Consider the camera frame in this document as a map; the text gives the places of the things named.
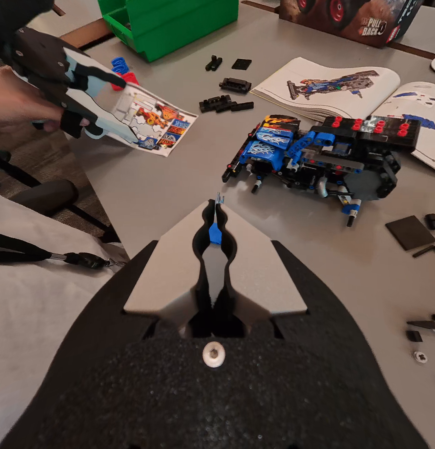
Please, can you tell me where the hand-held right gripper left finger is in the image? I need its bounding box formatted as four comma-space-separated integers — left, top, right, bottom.
123, 200, 216, 338

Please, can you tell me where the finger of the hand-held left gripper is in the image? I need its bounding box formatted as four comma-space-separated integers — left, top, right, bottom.
64, 47, 127, 100
82, 105, 140, 145

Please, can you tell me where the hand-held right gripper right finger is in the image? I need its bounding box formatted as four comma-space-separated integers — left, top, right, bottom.
217, 204, 307, 337

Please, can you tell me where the colourful sticker sheet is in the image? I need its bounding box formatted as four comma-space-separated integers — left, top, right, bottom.
110, 84, 198, 157

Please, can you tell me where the black studded lego plate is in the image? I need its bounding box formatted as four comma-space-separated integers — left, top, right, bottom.
199, 95, 232, 113

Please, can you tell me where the blue black lego truck model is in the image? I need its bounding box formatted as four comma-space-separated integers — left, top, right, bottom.
222, 114, 422, 228

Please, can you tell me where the pile of small lego pieces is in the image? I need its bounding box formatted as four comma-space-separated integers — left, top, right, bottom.
406, 314, 435, 365

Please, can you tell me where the lego instruction booklet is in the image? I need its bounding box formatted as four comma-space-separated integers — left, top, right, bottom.
250, 57, 435, 174

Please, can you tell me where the lego set cardboard box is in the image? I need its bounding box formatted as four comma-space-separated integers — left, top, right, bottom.
279, 0, 425, 49

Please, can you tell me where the person's left hand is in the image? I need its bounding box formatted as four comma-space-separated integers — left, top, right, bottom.
0, 68, 65, 133

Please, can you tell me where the desk with wooden edge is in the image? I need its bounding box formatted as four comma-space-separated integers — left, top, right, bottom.
28, 0, 113, 50

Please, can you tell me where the black office chair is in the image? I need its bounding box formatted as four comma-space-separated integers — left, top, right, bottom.
0, 151, 121, 244

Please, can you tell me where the green plastic bin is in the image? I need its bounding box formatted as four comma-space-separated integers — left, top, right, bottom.
97, 0, 239, 63

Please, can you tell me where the black square flat panel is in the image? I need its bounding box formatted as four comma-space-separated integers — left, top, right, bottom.
385, 215, 435, 251

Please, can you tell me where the black lanyard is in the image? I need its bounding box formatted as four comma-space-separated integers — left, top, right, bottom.
0, 232, 129, 272

